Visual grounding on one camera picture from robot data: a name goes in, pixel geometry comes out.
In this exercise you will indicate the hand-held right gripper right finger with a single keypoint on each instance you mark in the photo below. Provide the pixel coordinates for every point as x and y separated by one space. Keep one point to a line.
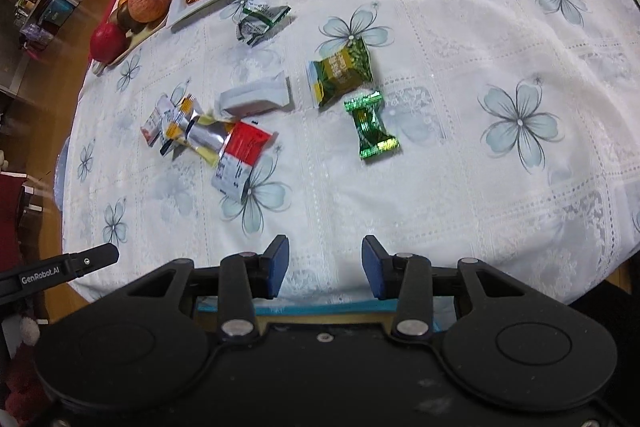
372 267

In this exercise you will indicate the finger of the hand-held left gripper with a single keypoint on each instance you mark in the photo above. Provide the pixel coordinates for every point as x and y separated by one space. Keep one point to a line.
92 259

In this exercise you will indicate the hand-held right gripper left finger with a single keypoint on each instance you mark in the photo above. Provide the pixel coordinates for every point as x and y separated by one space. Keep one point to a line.
277 267

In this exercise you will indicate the red white snack packet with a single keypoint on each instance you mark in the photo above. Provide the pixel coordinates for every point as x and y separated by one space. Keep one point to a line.
240 157

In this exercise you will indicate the shiny green candy packet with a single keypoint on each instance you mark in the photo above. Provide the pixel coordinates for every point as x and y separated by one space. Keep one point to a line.
372 127

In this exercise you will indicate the small red white packet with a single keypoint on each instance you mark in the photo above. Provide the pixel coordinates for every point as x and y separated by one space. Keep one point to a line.
152 127

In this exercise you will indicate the silver yellow snack packet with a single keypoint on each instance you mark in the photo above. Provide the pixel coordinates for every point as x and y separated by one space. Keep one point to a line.
197 134

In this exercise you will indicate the plain white snack packet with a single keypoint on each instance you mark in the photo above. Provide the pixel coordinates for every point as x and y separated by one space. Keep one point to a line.
255 97

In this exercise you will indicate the olive green snack packet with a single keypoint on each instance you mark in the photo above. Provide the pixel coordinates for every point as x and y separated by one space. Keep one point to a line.
342 72

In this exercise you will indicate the white green snack packet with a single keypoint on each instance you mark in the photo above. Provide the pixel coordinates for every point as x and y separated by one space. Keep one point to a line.
260 19

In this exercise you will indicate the pale blue plastic sheet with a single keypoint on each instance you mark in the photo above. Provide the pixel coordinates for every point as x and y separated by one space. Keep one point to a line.
60 172

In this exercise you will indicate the red fuzzy cloth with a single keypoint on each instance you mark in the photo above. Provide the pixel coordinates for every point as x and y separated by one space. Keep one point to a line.
20 382

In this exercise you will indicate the dark red apple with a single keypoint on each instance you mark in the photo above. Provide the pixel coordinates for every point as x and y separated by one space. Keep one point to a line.
107 42

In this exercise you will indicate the white floral tablecloth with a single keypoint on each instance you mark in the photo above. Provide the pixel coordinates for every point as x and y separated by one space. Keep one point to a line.
450 57

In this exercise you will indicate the pale yellow tray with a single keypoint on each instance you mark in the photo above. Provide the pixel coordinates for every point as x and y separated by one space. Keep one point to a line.
140 38

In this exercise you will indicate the dark brown fruit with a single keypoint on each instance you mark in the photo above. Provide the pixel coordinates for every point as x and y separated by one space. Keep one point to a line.
127 19

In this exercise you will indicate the person's right leg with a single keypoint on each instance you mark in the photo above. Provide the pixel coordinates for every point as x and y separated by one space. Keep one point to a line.
615 332

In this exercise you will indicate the blue storage bin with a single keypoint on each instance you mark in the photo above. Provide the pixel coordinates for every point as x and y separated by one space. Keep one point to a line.
55 9

